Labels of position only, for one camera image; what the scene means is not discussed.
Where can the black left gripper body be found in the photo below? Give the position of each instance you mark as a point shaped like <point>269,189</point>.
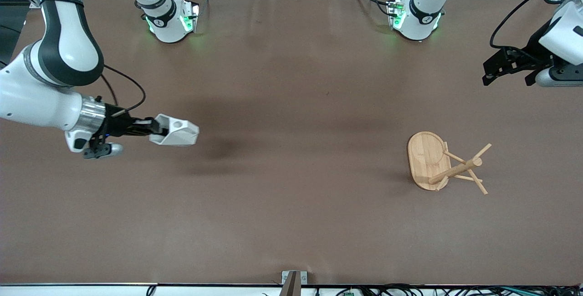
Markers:
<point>534,52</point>

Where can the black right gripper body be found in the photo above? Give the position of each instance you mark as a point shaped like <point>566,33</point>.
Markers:
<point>116,124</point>

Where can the white faceted cup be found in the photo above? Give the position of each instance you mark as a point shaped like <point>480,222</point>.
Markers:
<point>175,132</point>

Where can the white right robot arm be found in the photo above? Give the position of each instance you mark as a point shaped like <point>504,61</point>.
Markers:
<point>68,45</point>

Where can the wooden cup rack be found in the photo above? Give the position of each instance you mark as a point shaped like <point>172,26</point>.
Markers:
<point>426,157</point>

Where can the brown table cover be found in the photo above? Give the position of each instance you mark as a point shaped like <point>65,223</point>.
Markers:
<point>273,196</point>

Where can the metal table edge bracket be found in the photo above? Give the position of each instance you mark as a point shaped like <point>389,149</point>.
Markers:
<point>296,278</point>

